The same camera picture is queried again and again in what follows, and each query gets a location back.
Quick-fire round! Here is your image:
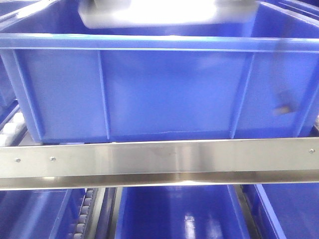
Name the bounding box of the silver ribbed metal tray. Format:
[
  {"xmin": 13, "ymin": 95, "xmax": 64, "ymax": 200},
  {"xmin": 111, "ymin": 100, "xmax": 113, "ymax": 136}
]
[{"xmin": 78, "ymin": 0, "xmax": 258, "ymax": 29}]

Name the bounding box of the blue target box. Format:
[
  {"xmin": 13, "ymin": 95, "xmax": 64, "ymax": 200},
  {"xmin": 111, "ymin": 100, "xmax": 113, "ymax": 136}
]
[{"xmin": 0, "ymin": 0, "xmax": 319, "ymax": 143}]

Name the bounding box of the lower blue bin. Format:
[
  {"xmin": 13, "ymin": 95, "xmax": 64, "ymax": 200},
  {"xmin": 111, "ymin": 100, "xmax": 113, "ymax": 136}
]
[{"xmin": 115, "ymin": 185, "xmax": 250, "ymax": 239}]

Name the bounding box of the steel front rack beam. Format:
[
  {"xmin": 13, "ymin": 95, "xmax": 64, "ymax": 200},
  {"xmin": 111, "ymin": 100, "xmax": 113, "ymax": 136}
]
[{"xmin": 0, "ymin": 137, "xmax": 319, "ymax": 190}]

